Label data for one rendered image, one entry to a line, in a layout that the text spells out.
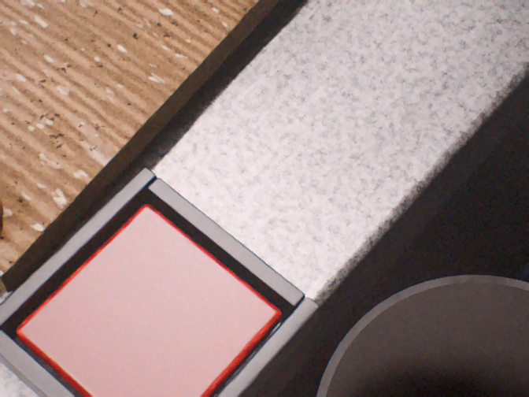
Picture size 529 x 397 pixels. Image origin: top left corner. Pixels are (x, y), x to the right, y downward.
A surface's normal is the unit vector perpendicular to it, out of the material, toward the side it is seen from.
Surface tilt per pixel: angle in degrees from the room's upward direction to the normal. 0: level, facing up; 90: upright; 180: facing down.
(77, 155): 0
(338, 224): 0
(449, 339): 87
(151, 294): 0
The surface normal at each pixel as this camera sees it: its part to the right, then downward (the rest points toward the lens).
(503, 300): -0.20, 0.85
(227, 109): 0.03, -0.44
